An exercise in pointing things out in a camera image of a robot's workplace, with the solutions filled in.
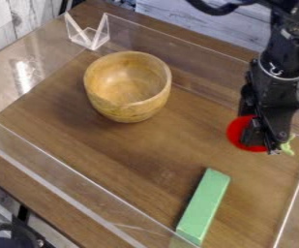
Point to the clear acrylic tray wall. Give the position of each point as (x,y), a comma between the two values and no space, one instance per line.
(93,216)

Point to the clear acrylic corner bracket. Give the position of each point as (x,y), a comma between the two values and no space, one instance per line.
(89,37)

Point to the green rectangular block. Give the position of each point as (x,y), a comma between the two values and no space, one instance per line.
(198,216)

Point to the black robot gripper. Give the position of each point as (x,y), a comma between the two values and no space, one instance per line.
(270,97)

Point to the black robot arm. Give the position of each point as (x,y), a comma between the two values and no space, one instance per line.
(282,49)

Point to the black table clamp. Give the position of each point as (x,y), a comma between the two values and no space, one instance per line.
(23,234)

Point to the wooden bowl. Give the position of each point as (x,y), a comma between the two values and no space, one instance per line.
(127,85)

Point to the red felt strawberry toy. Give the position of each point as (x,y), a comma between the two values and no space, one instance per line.
(234,130)

